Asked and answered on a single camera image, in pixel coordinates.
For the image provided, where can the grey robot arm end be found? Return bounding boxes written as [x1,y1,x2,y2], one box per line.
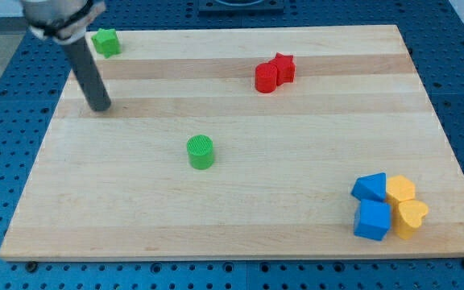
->
[19,0,106,45]

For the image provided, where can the red star block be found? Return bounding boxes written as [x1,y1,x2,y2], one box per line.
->
[269,52,296,85]

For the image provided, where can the green star block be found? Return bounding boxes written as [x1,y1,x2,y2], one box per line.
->
[91,28,121,58]

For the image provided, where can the green cylinder block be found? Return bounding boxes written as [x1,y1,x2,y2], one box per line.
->
[186,135,214,170]

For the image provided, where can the wooden board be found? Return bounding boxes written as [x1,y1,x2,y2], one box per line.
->
[0,25,464,262]

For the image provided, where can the red cylinder block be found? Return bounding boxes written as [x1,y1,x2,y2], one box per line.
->
[255,63,278,93]

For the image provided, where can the blue triangle block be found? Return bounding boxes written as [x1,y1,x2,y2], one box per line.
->
[350,172,387,201]

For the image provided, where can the blue cube block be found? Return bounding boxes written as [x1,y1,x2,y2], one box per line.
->
[353,199,392,241]

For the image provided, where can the yellow pentagon block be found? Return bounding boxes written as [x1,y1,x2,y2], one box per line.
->
[385,175,416,207]

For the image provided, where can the yellow heart block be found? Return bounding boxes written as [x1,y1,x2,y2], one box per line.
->
[392,200,429,240]

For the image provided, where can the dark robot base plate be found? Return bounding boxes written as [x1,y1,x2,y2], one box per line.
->
[197,0,285,15]

